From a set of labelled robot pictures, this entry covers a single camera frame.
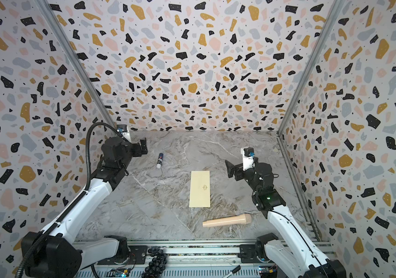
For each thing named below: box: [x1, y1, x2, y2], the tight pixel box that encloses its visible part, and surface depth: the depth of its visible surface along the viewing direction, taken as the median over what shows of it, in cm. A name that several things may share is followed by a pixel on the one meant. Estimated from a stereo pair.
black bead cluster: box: [141, 245, 168, 278], surface depth 70 cm
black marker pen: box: [222, 264, 241, 278], surface depth 72 cm
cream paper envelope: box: [189, 170, 211, 208], surface depth 97 cm
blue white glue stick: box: [156, 152, 164, 169], surface depth 107 cm
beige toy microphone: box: [202, 213, 252, 228], surface depth 83 cm
